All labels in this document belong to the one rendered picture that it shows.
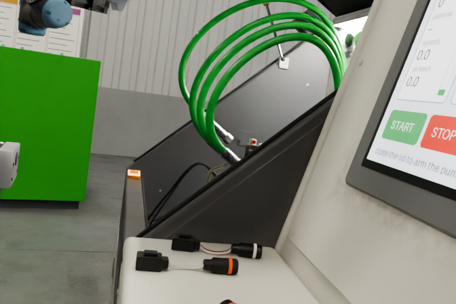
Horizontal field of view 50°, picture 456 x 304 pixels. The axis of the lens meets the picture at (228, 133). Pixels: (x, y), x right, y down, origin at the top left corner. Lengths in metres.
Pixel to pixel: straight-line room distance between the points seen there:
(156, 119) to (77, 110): 3.41
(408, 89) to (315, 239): 0.22
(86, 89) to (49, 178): 0.80
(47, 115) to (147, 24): 3.63
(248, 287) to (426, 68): 0.31
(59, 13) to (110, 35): 6.17
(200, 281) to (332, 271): 0.15
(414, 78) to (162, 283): 0.35
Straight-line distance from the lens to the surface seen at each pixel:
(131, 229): 0.85
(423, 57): 0.57
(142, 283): 0.57
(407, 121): 0.54
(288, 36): 0.83
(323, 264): 0.61
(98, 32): 7.51
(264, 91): 1.40
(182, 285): 0.57
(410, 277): 0.47
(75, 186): 4.41
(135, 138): 7.59
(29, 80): 4.25
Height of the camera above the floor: 1.20
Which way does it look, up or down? 5 degrees down
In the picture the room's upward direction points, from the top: 8 degrees clockwise
